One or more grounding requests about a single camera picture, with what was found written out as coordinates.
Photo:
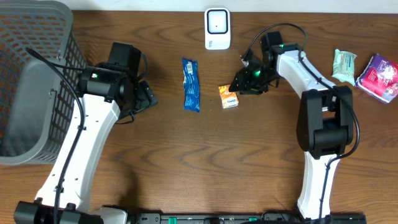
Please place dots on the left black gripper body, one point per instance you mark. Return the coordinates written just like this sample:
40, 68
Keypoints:
144, 97

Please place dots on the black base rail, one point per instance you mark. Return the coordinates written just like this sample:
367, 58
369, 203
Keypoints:
267, 217

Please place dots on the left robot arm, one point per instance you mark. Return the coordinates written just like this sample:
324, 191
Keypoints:
105, 97

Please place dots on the blue snack bar wrapper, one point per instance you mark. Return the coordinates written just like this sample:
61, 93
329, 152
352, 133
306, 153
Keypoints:
191, 85

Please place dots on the orange tissue packet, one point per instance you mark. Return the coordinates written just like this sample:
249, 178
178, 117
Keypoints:
228, 99

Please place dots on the red purple snack packet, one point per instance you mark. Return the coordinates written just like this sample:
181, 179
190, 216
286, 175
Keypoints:
379, 79

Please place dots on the grey plastic mesh basket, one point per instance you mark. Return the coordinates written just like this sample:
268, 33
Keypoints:
36, 105

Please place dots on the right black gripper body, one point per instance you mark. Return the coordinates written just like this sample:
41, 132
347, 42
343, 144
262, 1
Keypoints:
244, 78

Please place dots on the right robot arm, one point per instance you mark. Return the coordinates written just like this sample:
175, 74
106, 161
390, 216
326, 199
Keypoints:
326, 120

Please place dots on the teal wet wipes packet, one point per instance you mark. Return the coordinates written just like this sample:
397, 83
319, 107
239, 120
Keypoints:
343, 66

